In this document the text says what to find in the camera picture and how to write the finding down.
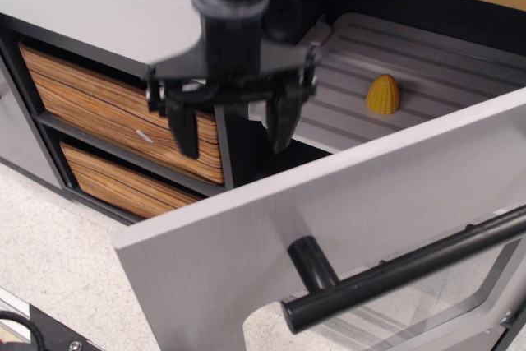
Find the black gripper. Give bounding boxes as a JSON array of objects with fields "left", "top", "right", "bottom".
[{"left": 143, "top": 17, "right": 319, "bottom": 159}]

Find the grey toy oven door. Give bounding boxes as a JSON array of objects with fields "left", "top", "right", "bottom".
[{"left": 112, "top": 90, "right": 525, "bottom": 350}]

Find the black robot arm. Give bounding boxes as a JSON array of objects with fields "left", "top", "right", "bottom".
[{"left": 144, "top": 0, "right": 318, "bottom": 159}]

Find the grey oven rack shelf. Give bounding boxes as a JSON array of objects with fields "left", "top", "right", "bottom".
[{"left": 246, "top": 12, "right": 526, "bottom": 155}]

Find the upper wood-pattern fabric bin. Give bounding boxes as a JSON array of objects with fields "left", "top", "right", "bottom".
[{"left": 18, "top": 41, "right": 224, "bottom": 185}]

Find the wood-pattern fabric bin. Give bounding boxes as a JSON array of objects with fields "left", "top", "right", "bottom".
[
  {"left": 60, "top": 141, "right": 203, "bottom": 219},
  {"left": 18, "top": 41, "right": 224, "bottom": 185}
]

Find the lower wood-pattern fabric bin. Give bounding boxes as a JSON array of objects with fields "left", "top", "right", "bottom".
[{"left": 60, "top": 141, "right": 203, "bottom": 219}]

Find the yellow toy corn piece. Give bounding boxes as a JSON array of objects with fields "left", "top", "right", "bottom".
[{"left": 366, "top": 74, "right": 400, "bottom": 115}]

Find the grey toy kitchen cabinet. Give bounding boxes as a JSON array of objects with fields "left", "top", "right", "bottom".
[{"left": 0, "top": 0, "right": 342, "bottom": 227}]

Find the black oven door handle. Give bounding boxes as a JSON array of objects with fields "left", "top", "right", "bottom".
[{"left": 281, "top": 206, "right": 525, "bottom": 335}]

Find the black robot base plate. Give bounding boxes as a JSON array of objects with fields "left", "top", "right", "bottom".
[{"left": 29, "top": 304, "right": 101, "bottom": 351}]

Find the black braided cable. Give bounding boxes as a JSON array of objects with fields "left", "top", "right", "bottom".
[{"left": 0, "top": 309, "right": 46, "bottom": 351}]

